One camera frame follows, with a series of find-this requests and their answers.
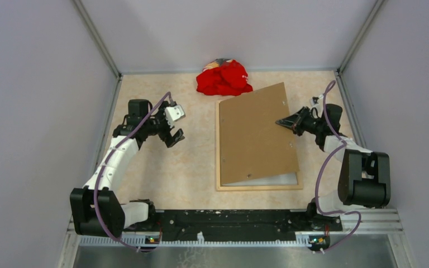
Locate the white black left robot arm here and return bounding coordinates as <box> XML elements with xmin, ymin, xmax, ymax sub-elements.
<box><xmin>69</xmin><ymin>99</ymin><xmax>185</xmax><ymax>238</ymax></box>

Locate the printed colour photo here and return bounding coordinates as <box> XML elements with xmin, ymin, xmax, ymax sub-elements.
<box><xmin>222</xmin><ymin>173</ymin><xmax>298</xmax><ymax>186</ymax></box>

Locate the brown cardboard backing board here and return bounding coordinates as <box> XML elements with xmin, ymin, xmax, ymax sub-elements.
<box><xmin>220</xmin><ymin>83</ymin><xmax>299</xmax><ymax>183</ymax></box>

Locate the red crumpled cloth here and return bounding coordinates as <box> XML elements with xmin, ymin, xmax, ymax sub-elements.
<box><xmin>196</xmin><ymin>58</ymin><xmax>253</xmax><ymax>96</ymax></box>

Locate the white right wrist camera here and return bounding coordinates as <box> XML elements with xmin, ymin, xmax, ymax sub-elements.
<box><xmin>310</xmin><ymin>95</ymin><xmax>323</xmax><ymax>118</ymax></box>

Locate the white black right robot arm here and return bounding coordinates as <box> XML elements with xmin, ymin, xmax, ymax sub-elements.
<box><xmin>276</xmin><ymin>104</ymin><xmax>391</xmax><ymax>231</ymax></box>

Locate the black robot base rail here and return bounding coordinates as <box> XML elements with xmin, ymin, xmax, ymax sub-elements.
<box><xmin>125</xmin><ymin>209</ymin><xmax>343</xmax><ymax>242</ymax></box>

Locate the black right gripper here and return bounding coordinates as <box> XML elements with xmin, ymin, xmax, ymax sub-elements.
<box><xmin>276</xmin><ymin>107</ymin><xmax>325</xmax><ymax>136</ymax></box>

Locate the light wooden picture frame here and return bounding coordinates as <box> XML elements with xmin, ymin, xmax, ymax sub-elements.
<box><xmin>215</xmin><ymin>101</ymin><xmax>304</xmax><ymax>192</ymax></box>

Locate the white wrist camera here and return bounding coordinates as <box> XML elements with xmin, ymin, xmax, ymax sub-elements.
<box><xmin>310</xmin><ymin>95</ymin><xmax>323</xmax><ymax>118</ymax></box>
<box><xmin>164</xmin><ymin>104</ymin><xmax>186</xmax><ymax>128</ymax></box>

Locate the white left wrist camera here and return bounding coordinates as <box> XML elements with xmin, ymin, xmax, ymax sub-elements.
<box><xmin>164</xmin><ymin>104</ymin><xmax>186</xmax><ymax>128</ymax></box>

